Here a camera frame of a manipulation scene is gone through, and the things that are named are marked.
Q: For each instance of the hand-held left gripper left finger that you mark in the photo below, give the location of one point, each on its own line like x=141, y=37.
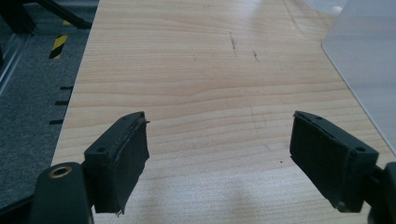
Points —
x=118, y=165

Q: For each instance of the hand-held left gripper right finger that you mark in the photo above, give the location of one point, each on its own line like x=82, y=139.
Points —
x=330, y=158

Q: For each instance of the translucent white plastic mat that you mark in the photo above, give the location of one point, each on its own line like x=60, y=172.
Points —
x=364, y=59

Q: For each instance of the yellow black hazard tape strip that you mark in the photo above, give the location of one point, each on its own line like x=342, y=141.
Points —
x=58, y=46

